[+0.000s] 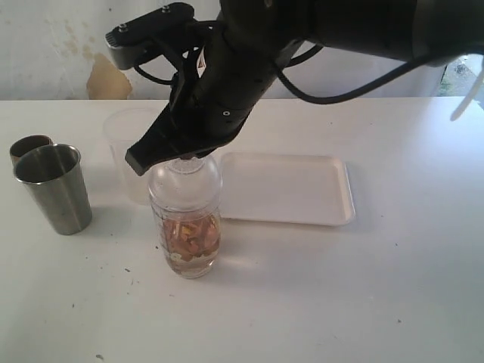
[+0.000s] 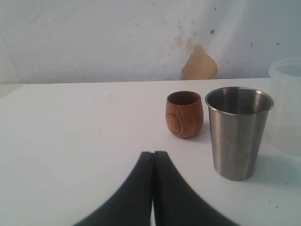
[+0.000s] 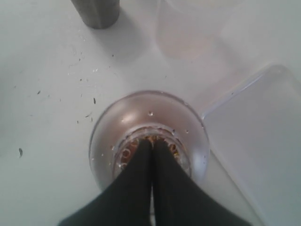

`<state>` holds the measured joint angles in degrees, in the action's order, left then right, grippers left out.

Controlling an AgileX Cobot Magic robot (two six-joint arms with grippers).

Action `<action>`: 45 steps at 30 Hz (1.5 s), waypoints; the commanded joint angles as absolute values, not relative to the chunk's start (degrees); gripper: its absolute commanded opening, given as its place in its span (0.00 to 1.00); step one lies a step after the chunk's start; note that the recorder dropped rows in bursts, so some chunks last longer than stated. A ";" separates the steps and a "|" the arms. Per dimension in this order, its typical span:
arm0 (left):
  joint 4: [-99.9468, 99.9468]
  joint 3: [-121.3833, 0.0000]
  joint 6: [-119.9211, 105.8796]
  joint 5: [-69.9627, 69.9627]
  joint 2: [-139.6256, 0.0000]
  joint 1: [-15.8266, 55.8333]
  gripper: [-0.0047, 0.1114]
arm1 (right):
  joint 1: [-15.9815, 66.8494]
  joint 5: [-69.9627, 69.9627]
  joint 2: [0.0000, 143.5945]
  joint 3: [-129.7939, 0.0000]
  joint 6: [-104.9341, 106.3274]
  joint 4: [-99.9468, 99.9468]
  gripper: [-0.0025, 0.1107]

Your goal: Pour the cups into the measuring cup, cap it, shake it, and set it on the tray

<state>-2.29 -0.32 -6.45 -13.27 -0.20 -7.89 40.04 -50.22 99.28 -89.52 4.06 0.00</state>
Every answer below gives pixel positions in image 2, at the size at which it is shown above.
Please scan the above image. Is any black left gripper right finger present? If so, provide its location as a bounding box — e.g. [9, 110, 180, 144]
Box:
[152, 151, 237, 226]

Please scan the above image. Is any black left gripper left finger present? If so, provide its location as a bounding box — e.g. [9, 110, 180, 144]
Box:
[76, 152, 154, 226]

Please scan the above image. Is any brown wooden cup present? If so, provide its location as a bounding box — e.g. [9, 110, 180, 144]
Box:
[166, 90, 204, 138]

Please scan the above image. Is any stainless steel cup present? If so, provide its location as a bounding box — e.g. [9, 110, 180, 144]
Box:
[205, 87, 274, 181]

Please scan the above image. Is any translucent white plastic cup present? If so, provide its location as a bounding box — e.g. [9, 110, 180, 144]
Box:
[265, 58, 301, 156]

